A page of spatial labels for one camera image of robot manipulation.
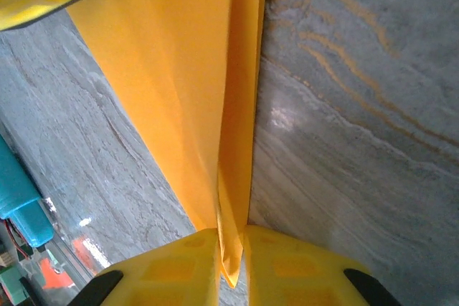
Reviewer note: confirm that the teal marker pen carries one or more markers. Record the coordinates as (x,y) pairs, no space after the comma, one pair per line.
(21,191)

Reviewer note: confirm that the orange paper sheet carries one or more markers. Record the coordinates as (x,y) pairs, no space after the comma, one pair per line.
(172,69)

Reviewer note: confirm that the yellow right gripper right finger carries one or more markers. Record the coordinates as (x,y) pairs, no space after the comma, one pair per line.
(305,277)

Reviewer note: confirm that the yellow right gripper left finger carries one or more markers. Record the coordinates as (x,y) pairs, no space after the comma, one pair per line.
(172,277)

